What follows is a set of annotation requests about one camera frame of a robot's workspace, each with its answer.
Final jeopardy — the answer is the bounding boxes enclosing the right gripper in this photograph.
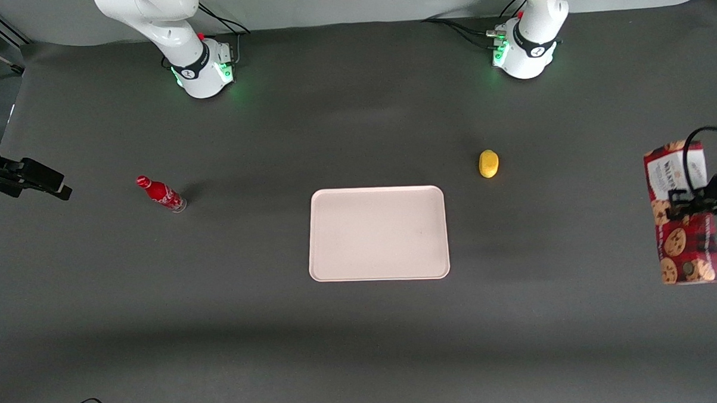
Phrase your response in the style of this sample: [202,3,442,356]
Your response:
[0,118,73,204]

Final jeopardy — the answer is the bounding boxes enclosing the red cookie box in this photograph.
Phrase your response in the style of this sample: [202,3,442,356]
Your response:
[642,139,717,286]

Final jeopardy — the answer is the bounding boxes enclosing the pink plastic tray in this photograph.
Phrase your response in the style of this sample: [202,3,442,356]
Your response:
[306,185,451,284]

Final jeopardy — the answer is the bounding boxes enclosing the red cola bottle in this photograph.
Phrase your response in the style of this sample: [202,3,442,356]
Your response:
[135,173,188,215]

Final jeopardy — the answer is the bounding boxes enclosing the yellow lemon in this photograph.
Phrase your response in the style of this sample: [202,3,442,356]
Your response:
[479,150,500,179]

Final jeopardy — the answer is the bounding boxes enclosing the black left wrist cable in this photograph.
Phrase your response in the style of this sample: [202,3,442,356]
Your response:
[682,125,717,198]

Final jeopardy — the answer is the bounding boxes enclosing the black right arm base cables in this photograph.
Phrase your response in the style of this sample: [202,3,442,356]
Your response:
[160,1,252,70]

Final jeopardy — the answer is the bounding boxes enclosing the black arm base cables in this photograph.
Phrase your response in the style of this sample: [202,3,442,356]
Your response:
[422,0,530,54]
[160,1,252,70]

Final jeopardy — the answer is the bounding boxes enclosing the black left arm base cables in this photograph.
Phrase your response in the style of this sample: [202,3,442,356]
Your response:
[422,0,530,54]

